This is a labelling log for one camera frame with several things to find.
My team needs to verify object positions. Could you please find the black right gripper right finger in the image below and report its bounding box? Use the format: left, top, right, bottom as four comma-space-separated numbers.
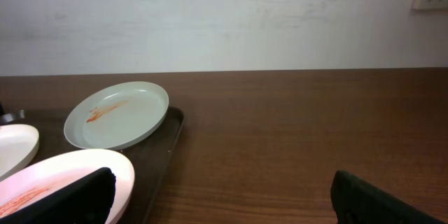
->
330, 170, 444, 224

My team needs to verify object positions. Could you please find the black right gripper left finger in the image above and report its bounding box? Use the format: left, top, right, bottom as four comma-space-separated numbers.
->
1, 167, 116, 224

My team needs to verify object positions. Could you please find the pink plate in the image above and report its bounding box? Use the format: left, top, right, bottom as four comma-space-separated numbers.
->
1, 149, 135, 224

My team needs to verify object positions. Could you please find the grey-green plate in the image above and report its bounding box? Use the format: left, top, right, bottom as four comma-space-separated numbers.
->
64, 81, 169, 151

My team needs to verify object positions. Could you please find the cream white plate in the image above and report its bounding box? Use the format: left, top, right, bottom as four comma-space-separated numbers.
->
0, 124, 40, 181

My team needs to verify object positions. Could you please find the dark brown serving tray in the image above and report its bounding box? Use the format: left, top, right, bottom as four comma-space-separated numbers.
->
1, 106, 184, 224

